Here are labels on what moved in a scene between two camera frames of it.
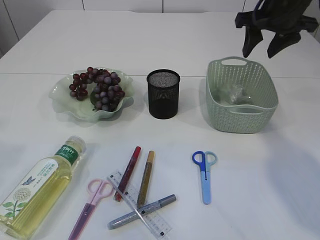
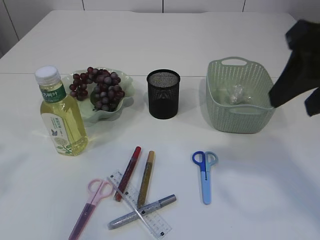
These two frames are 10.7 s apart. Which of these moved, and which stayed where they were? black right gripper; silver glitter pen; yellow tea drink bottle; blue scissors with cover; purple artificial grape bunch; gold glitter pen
Moved: black right gripper; yellow tea drink bottle
Stayed: silver glitter pen; gold glitter pen; blue scissors with cover; purple artificial grape bunch
